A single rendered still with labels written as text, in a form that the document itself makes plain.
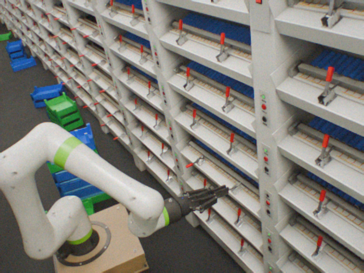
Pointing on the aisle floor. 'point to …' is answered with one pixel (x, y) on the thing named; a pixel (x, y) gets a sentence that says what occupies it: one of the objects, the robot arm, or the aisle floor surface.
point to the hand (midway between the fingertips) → (220, 191)
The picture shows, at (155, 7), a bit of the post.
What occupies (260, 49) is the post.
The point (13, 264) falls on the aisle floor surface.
